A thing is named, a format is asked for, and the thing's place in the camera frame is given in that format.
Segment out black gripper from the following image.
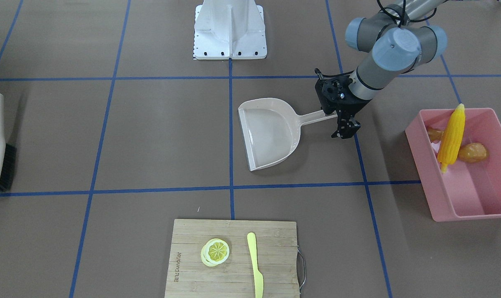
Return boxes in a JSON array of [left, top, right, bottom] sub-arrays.
[[315, 68, 371, 115]]

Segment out white plastic dustpan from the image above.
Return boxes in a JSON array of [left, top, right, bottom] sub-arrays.
[[238, 98, 337, 171]]

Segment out tan toy drumstick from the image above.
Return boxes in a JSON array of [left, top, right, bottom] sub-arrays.
[[426, 126, 444, 144]]

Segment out yellow toy corn cob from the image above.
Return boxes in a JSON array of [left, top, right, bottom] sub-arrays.
[[437, 103, 466, 173]]

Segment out brown toy chicken piece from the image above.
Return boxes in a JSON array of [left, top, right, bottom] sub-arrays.
[[458, 143, 489, 163]]

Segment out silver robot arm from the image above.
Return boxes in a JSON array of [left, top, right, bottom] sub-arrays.
[[316, 0, 448, 115]]

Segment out pink plastic bin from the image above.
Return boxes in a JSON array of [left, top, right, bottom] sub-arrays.
[[405, 108, 501, 222]]

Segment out yellow toy lemon slice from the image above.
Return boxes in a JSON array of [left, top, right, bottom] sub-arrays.
[[200, 239, 230, 267]]

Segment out yellow toy knife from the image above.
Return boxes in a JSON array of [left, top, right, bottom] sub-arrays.
[[247, 232, 264, 298]]

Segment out bamboo cutting board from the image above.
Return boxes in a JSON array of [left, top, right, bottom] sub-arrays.
[[164, 219, 301, 298]]

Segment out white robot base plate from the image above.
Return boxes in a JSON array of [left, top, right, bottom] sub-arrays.
[[193, 0, 267, 60]]

